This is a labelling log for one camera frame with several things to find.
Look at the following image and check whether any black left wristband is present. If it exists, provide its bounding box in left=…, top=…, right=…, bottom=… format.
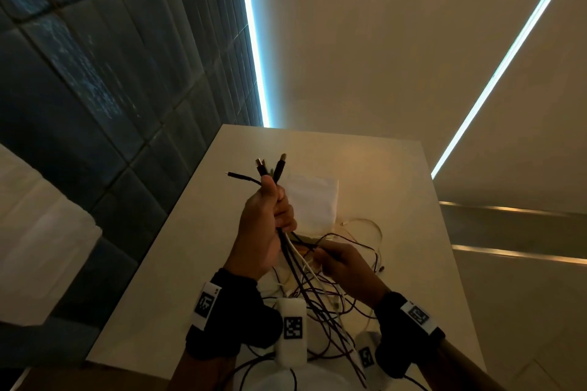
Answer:
left=185, top=268, right=284, bottom=361

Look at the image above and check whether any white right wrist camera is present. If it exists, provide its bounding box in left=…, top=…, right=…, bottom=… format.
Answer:
left=353, top=331, right=391, bottom=389

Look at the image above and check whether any person's left hand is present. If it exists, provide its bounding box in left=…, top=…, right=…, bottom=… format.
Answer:
left=223, top=174, right=298, bottom=282

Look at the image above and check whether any bundle of black white cables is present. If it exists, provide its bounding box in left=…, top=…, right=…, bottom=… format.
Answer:
left=255, top=153, right=367, bottom=387

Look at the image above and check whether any pile of cables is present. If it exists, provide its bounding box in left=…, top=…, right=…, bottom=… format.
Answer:
left=256, top=217, right=386, bottom=359

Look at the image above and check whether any person's left forearm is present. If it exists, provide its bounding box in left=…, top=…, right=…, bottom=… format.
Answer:
left=167, top=349, right=237, bottom=391

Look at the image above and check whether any person's right hand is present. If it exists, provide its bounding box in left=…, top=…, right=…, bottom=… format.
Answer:
left=313, top=239, right=391, bottom=309

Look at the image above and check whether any black wristband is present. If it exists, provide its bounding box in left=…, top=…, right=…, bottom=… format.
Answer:
left=374, top=291, right=446, bottom=379
left=185, top=268, right=284, bottom=361

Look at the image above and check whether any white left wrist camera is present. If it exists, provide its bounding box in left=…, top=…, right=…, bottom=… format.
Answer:
left=274, top=296, right=308, bottom=368

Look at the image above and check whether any blue LED light strip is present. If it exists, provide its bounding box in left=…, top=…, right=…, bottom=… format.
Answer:
left=430, top=0, right=587, bottom=180
left=236, top=0, right=271, bottom=128

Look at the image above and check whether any person's right forearm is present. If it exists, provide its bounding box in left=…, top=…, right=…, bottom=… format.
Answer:
left=419, top=338, right=505, bottom=391

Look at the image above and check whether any metal trim strip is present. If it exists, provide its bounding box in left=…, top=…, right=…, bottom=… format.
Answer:
left=439, top=200, right=587, bottom=217
left=451, top=244, right=587, bottom=266

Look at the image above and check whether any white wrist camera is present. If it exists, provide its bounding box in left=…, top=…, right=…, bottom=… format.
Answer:
left=353, top=331, right=391, bottom=389
left=274, top=296, right=308, bottom=368

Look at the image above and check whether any white cushion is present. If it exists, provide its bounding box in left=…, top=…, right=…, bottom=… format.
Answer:
left=0, top=143, right=103, bottom=327

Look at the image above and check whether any black right wristband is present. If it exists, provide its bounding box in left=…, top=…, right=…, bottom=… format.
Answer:
left=374, top=291, right=446, bottom=379

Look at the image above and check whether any white table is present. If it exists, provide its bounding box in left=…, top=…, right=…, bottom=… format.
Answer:
left=86, top=123, right=487, bottom=373

